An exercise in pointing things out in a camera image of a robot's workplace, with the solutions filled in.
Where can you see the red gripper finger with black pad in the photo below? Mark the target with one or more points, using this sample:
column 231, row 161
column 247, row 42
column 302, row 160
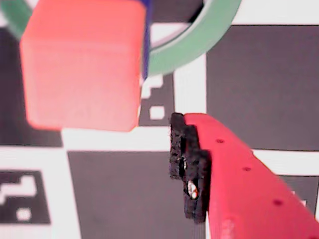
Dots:
column 249, row 194

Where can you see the blue cube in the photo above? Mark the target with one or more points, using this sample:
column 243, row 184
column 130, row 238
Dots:
column 147, row 37

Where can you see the orange cube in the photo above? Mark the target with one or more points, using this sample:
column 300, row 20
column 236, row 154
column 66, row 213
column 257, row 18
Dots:
column 82, row 69

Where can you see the checkerboard marker mat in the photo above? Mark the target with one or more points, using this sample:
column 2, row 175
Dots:
column 261, row 87

